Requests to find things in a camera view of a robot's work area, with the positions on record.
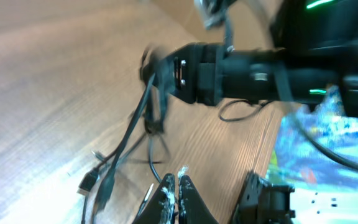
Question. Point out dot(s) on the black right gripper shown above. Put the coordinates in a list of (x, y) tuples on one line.
[(192, 76)]

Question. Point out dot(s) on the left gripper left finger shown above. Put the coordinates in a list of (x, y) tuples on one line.
[(161, 207)]

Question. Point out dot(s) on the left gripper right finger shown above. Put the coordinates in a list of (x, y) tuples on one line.
[(191, 207)]

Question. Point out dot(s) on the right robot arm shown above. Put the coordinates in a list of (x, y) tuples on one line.
[(315, 44)]

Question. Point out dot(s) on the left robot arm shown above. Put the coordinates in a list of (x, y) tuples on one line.
[(176, 200)]

